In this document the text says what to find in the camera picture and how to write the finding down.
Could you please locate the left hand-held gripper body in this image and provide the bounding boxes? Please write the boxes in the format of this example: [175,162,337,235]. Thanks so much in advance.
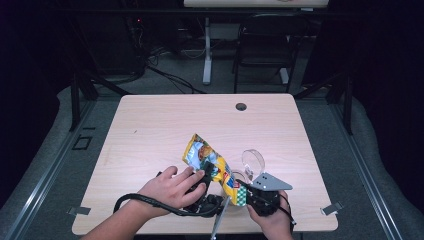
[184,189,232,240]

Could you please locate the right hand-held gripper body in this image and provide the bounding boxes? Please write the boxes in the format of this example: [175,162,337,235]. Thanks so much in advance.
[244,172,294,218]

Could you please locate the yellow spout pouch green cap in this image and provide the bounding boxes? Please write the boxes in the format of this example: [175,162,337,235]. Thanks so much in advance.
[181,133,249,207]

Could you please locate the clear glass jar hinged lid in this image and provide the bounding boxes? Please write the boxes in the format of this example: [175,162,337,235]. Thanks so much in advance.
[220,148,267,216]

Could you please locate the person's right hand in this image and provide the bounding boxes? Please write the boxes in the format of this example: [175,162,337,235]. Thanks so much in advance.
[247,189,295,240]

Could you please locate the person's left hand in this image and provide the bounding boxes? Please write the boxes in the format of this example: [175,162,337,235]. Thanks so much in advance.
[137,165,208,219]

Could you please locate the grey tape piece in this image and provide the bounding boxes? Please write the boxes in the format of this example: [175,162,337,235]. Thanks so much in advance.
[319,201,344,217]
[66,206,92,216]

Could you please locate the black metal stand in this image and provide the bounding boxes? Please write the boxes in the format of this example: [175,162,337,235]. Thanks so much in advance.
[293,70,355,136]
[68,70,132,133]

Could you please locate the black folding chair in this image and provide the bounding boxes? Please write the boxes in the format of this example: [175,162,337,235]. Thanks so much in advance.
[231,13,312,95]

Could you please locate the white desk with white legs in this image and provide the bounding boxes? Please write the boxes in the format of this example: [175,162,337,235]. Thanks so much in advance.
[183,0,331,86]

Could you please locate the right hand-held gripper black cable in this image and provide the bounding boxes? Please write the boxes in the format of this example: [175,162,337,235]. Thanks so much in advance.
[279,193,298,234]

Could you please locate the hand-held gripper black cable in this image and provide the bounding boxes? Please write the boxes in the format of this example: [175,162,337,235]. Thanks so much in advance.
[279,193,298,234]
[113,192,224,218]

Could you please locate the left hand-held gripper black cable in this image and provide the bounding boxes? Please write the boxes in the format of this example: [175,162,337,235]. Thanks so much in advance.
[113,192,224,218]

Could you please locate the black floor cables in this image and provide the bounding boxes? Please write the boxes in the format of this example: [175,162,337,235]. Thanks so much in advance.
[145,46,207,95]

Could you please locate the aluminium floor rail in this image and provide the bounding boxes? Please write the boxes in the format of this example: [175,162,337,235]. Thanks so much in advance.
[328,99,405,240]
[5,99,98,240]

